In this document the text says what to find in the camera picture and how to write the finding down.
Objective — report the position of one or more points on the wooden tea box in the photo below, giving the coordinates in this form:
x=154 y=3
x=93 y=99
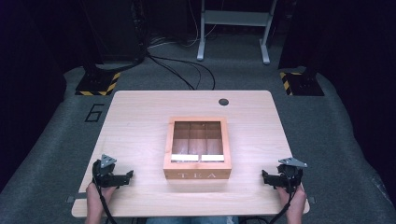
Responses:
x=174 y=140

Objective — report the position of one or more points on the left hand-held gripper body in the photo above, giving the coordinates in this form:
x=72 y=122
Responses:
x=104 y=175

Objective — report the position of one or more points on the white tea bag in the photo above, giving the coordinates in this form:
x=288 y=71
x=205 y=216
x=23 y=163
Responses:
x=184 y=157
x=212 y=158

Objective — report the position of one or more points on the person's left hand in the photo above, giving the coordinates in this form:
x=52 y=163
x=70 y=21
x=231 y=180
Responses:
x=96 y=197

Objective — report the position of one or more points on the person's right hand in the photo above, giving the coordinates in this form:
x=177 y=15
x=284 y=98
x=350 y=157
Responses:
x=294 y=199

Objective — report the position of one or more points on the white metal stand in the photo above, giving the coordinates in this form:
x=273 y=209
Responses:
x=236 y=18

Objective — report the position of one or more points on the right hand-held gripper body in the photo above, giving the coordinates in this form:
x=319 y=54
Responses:
x=289 y=175

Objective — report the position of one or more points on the black hazard-striped stand base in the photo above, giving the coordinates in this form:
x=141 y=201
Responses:
x=303 y=84
x=96 y=83

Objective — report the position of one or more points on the black tape floor number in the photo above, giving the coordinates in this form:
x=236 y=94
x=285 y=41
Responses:
x=94 y=113

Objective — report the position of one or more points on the grey tape strip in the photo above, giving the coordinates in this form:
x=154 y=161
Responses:
x=311 y=200
x=76 y=198

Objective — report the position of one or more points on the black equipment cabinet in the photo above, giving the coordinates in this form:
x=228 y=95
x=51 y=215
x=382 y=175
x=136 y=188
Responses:
x=115 y=28

